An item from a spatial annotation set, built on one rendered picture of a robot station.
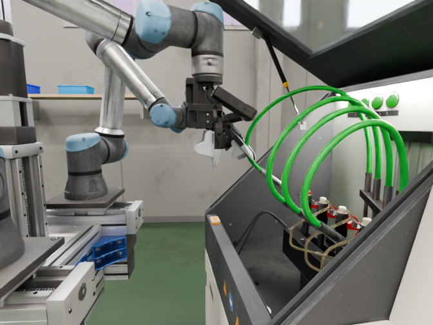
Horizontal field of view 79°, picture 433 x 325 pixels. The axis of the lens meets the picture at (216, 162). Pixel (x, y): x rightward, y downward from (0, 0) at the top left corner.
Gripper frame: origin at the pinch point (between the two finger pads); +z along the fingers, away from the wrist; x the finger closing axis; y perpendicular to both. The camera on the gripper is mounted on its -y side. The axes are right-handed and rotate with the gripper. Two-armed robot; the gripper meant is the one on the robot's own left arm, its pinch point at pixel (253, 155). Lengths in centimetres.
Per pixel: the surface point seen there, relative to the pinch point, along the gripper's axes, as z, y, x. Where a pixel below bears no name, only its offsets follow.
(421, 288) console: 43, -12, 32
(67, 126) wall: -227, 182, -136
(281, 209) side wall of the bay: 17.2, 9.6, -30.8
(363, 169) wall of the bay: 23.8, -23.8, -23.9
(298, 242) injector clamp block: 29.2, 4.6, 4.8
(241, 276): 27.1, 16.8, 21.9
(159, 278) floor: -3, 146, -111
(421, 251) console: 39, -16, 31
